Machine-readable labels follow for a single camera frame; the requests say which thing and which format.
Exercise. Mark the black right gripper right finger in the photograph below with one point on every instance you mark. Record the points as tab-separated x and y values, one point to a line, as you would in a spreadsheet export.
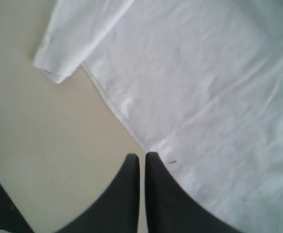
169	209

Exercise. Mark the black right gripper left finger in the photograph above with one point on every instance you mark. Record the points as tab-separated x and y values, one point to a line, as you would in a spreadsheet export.
117	209

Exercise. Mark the white t-shirt red lettering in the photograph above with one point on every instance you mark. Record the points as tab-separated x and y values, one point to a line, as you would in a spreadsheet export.
198	81

